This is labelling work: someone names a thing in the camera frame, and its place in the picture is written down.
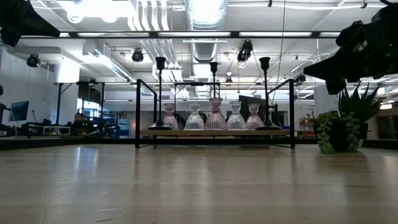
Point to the potted succulent plant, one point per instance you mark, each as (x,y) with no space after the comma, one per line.
(339,133)

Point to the dark computer monitor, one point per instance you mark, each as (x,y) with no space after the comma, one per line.
(19,110)

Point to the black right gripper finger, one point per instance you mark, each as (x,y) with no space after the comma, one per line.
(335,87)
(332,70)

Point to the black background station frame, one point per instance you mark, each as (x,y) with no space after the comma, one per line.
(59,102)
(197,83)

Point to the person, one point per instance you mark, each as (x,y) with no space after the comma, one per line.
(79,118)

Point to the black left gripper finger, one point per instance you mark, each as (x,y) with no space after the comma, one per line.
(25,18)

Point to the silver ventilation duct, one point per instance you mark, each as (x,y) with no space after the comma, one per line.
(205,46)

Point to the clear glass candle holder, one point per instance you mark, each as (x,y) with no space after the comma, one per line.
(194,123)
(235,122)

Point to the wooden shelf with black frame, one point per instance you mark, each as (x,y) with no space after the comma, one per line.
(217,132)

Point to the black aluminium rig frame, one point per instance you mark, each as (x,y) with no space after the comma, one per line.
(199,34)

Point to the pink glass candle holder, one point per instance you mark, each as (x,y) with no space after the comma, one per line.
(254,122)
(170,123)
(216,121)

